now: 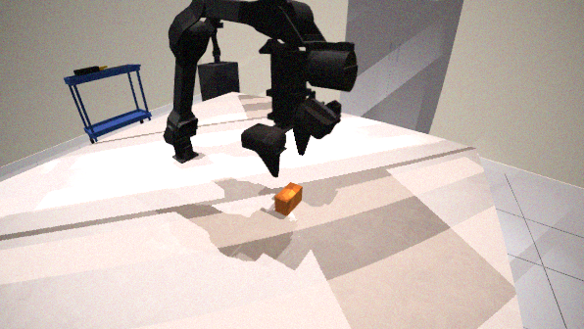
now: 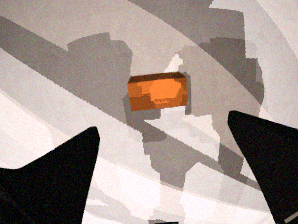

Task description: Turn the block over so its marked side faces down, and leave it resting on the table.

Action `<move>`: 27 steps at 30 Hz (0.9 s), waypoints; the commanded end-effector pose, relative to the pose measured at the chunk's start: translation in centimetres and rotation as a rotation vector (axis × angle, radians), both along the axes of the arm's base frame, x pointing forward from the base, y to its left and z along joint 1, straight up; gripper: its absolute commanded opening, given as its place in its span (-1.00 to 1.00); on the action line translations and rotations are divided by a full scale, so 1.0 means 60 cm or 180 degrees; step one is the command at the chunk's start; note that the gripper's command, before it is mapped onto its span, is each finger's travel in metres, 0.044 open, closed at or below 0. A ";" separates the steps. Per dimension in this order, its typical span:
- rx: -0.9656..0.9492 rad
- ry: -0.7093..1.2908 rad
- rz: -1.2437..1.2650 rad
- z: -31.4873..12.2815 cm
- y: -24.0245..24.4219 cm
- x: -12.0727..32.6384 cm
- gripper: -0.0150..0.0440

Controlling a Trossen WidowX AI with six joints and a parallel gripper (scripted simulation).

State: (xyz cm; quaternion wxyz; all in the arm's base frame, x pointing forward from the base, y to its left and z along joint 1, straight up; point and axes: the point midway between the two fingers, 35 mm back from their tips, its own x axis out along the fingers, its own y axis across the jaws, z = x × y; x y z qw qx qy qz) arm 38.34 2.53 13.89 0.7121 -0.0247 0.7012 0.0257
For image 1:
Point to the orange block with dark square face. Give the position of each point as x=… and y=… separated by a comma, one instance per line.
x=288, y=198

